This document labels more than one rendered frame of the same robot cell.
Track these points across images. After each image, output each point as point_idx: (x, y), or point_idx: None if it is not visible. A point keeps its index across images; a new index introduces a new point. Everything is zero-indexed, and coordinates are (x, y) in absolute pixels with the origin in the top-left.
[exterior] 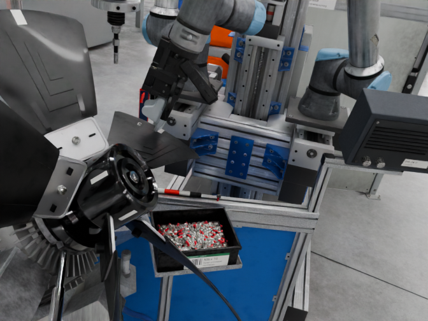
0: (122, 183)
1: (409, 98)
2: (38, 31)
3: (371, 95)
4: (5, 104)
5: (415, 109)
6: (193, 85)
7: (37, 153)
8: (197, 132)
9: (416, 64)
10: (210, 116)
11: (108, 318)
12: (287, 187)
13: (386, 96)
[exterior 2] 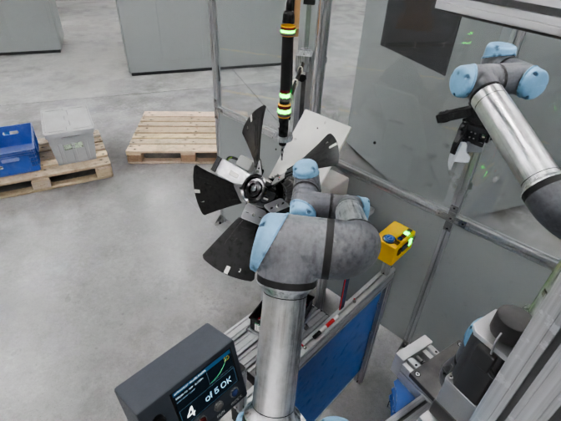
0: (247, 179)
1: (184, 367)
2: (325, 152)
3: (219, 337)
4: (260, 134)
5: (174, 358)
6: (442, 367)
7: (257, 152)
8: (406, 392)
9: None
10: (420, 408)
11: None
12: None
13: (206, 348)
